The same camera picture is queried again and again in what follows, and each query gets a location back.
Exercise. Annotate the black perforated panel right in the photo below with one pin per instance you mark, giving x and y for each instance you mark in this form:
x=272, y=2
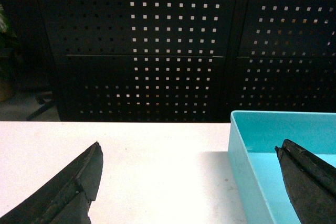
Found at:
x=286, y=59

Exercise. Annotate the black office chair base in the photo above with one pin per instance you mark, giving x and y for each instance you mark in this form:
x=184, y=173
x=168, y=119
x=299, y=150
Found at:
x=46, y=101

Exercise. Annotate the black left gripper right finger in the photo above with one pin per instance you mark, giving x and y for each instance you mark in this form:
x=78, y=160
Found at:
x=309, y=182

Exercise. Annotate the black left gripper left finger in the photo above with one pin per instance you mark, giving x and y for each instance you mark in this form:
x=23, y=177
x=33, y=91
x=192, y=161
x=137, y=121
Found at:
x=67, y=197

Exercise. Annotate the light turquoise plastic bin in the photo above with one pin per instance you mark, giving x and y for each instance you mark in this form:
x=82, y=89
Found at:
x=251, y=150

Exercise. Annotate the black perforated panel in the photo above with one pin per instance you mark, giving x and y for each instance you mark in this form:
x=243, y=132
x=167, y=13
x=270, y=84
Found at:
x=138, y=60
x=286, y=59

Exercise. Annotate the black perforated panel left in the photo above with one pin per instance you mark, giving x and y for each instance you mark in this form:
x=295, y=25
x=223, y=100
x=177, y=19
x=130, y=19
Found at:
x=138, y=60

